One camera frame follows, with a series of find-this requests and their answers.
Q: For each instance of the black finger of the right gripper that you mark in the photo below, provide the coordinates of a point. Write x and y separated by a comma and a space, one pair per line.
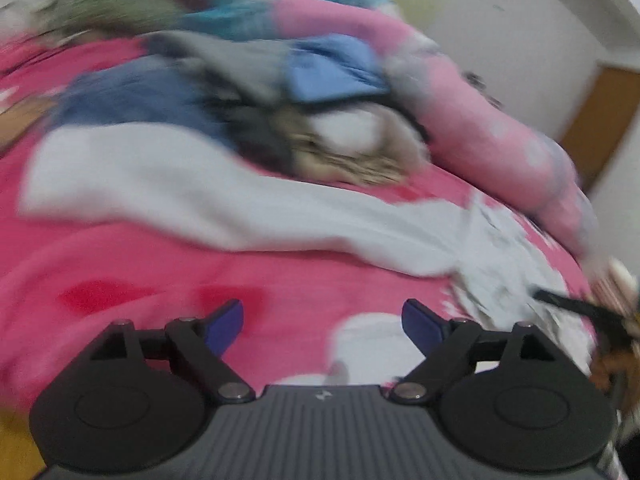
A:
575, 304

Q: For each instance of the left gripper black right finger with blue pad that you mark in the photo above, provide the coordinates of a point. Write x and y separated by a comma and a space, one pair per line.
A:
460, 357

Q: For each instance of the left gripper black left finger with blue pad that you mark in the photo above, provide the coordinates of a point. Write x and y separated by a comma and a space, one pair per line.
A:
193, 348

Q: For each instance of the pink checked folded cloth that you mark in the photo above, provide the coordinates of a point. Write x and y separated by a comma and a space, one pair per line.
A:
606, 293

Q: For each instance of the cream folded fleece cloth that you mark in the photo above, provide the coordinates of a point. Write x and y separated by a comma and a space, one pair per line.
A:
622, 277

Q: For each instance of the pink floral bed blanket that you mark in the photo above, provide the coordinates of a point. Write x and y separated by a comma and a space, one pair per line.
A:
62, 283

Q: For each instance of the beige folded garment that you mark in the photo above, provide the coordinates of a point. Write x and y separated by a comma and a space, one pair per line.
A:
402, 152

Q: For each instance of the brown wooden door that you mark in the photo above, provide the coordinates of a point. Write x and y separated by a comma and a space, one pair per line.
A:
600, 125

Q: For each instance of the pink grey rolled quilt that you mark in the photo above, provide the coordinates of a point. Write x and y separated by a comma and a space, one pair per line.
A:
469, 137

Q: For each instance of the black garment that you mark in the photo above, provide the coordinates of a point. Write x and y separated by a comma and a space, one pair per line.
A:
250, 128

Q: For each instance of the white fleece folded garment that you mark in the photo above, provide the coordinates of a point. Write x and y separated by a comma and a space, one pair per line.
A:
348, 132

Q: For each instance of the grey folded garment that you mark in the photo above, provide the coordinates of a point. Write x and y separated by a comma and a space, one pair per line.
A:
254, 69

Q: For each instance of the light blue jacket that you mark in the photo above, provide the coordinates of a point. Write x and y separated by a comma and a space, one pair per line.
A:
333, 68

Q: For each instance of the green patterned pillow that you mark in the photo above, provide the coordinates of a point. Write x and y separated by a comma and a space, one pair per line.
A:
111, 17

